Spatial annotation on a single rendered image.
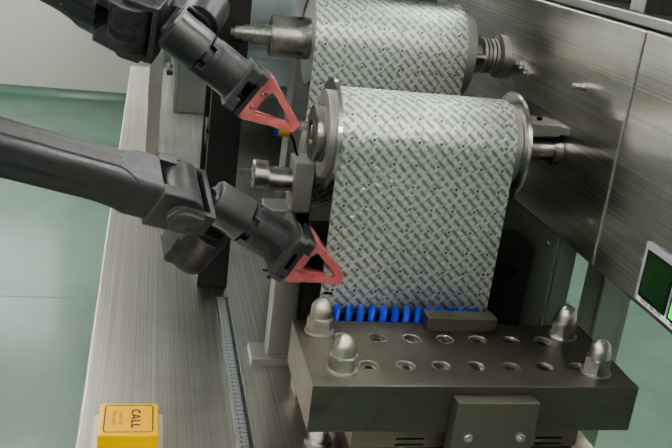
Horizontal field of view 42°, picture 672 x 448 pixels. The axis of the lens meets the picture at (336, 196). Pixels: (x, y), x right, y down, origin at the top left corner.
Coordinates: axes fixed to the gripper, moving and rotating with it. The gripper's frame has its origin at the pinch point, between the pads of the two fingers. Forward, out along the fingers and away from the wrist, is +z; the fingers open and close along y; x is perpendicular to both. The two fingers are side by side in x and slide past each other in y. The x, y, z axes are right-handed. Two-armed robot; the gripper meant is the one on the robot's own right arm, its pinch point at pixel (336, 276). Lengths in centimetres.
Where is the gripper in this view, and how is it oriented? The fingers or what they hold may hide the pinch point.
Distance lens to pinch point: 115.3
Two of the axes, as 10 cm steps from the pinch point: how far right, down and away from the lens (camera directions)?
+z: 7.9, 5.1, 3.5
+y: 1.9, 3.3, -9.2
